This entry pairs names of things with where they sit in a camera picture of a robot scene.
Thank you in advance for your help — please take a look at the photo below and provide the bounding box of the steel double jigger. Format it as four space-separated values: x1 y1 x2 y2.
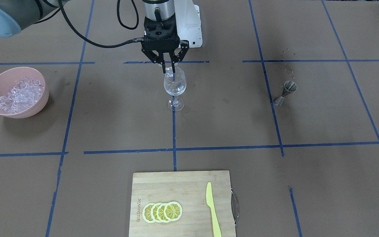
273 81 297 106

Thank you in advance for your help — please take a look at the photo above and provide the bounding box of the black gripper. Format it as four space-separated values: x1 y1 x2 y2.
141 17 190 79

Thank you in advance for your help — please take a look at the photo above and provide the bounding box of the ice cubes pile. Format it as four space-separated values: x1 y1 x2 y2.
0 77 45 114

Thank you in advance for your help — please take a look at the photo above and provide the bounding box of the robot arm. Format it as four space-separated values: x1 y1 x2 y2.
0 0 190 73

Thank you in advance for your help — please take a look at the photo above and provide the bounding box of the yellow plastic knife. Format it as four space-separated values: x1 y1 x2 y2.
205 182 222 237

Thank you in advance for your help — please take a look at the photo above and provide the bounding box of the bamboo cutting board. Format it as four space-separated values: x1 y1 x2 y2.
128 171 236 237

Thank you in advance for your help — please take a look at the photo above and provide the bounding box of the clear wine glass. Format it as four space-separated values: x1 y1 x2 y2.
164 67 187 112

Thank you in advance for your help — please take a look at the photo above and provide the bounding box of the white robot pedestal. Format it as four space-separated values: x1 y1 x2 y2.
174 0 203 48

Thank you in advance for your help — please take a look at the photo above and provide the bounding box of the pink bowl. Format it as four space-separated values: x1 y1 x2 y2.
0 66 49 119

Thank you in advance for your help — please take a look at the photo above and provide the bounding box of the clear ice cube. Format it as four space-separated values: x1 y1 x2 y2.
164 67 174 77

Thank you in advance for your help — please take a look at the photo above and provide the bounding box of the lemon slice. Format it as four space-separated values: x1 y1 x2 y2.
164 201 183 222
156 203 170 223
150 202 164 223
143 203 156 224

